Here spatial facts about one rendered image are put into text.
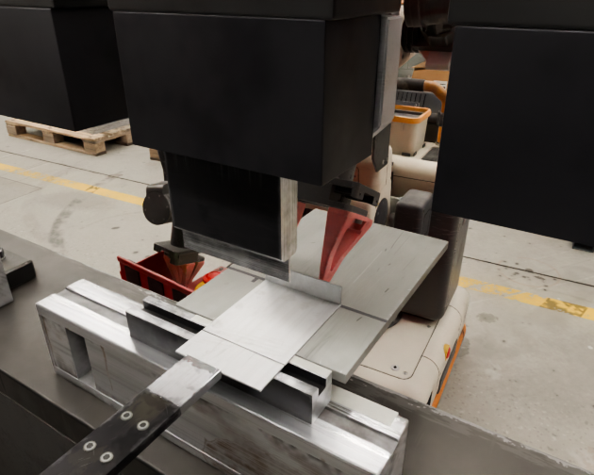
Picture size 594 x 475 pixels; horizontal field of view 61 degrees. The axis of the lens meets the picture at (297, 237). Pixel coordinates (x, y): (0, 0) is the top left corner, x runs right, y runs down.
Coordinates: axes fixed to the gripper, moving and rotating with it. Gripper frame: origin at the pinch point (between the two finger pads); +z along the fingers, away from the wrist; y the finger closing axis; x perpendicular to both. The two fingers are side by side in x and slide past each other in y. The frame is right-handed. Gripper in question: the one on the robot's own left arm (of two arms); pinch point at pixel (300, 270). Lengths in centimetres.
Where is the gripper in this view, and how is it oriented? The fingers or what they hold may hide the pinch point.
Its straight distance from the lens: 49.2
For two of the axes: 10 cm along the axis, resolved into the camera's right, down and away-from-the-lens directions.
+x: 4.6, 0.8, 8.8
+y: 8.5, 2.3, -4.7
